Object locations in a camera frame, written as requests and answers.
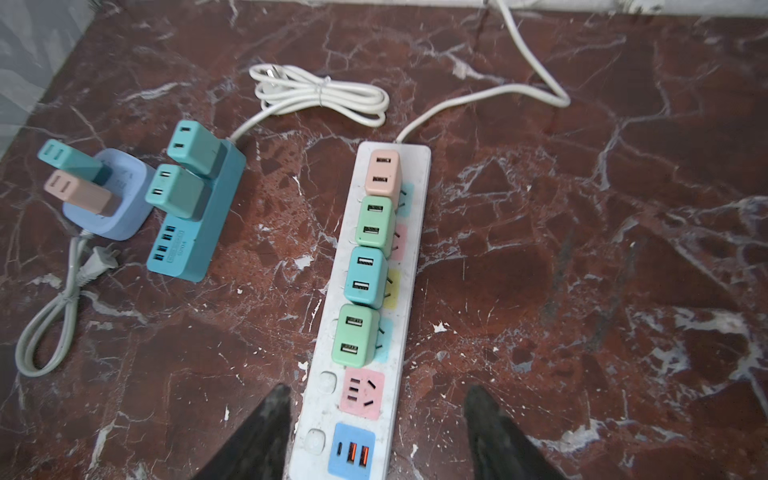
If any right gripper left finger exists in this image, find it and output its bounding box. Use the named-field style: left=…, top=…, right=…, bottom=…
left=193, top=383, right=291, bottom=480

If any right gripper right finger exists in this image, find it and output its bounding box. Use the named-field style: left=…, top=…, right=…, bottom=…
left=463, top=385, right=566, bottom=480

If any long white power strip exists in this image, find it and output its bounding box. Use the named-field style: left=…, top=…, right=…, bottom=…
left=287, top=141, right=431, bottom=479

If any green double cube plug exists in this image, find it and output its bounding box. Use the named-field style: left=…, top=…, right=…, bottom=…
left=331, top=304, right=380, bottom=368

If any teal cube plug of pair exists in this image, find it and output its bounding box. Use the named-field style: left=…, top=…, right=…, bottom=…
left=344, top=246, right=388, bottom=310

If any teal USB power strip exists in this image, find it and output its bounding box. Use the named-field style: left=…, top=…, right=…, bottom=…
left=146, top=140, right=246, bottom=283

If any teal cube plug front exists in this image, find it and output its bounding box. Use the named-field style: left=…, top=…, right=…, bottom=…
left=145, top=164, right=210, bottom=221

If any pink teal cube plug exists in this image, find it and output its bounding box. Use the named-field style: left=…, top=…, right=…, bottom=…
left=365, top=149, right=402, bottom=204

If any blue square power socket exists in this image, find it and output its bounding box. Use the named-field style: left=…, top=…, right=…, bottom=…
left=62, top=148, right=156, bottom=241

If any pink cube plug front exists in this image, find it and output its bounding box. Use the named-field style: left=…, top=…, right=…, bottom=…
left=44, top=170, right=122, bottom=217

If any white cable with plug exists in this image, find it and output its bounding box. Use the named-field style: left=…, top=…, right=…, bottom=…
left=14, top=230, right=120, bottom=379

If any long white strip cable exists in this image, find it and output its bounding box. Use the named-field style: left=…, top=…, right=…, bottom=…
left=394, top=0, right=572, bottom=144

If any coiled white strip cable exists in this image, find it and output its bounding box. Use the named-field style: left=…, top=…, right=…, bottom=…
left=227, top=62, right=391, bottom=144

